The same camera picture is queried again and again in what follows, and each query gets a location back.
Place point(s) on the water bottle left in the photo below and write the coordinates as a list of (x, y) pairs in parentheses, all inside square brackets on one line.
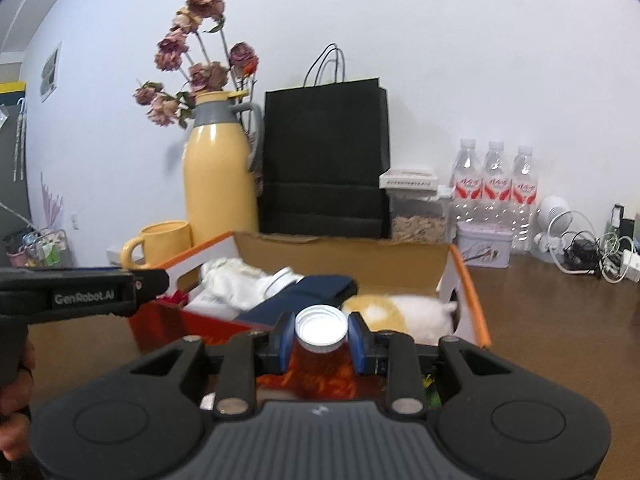
[(466, 182)]

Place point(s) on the white bottle cap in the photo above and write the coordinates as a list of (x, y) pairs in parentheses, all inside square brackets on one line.
[(321, 328)]

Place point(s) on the water bottle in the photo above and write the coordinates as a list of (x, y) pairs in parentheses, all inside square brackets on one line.
[(524, 191), (496, 185), (466, 182)]

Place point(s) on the water bottle right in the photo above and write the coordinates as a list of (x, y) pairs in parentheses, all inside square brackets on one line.
[(524, 191)]

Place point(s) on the white cloth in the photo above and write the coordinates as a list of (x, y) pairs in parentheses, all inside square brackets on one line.
[(230, 282)]

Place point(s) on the clear snack container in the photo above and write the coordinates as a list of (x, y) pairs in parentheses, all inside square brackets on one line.
[(419, 206)]

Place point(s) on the dried pink flower bouquet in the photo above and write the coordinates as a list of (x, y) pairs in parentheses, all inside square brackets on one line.
[(196, 48)]

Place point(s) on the person left hand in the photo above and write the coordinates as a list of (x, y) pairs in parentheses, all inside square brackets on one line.
[(15, 400)]

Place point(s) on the white small camera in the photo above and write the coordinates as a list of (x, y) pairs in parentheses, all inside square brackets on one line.
[(554, 218)]

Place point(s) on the wire storage rack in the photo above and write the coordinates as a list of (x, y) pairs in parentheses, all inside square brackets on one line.
[(38, 249)]

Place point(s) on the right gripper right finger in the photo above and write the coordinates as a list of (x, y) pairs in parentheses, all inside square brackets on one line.
[(393, 356)]

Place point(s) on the white round puck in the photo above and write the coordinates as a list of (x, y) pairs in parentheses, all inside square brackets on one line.
[(277, 282)]

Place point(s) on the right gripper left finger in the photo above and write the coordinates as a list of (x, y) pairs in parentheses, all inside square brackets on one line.
[(245, 357)]

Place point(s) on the yellow ceramic mug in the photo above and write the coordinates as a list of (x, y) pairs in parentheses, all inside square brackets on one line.
[(158, 242)]

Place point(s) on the red cardboard box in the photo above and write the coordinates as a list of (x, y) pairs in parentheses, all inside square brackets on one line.
[(331, 270)]

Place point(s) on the white tin box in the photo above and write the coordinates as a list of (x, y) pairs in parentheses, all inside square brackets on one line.
[(487, 245)]

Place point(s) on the water bottle middle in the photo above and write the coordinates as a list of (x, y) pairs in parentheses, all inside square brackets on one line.
[(496, 185)]

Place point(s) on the yellow thermos jug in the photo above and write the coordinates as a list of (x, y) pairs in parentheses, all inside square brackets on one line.
[(219, 164)]

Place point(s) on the black paper bag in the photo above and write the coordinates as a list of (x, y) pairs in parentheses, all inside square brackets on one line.
[(326, 144)]

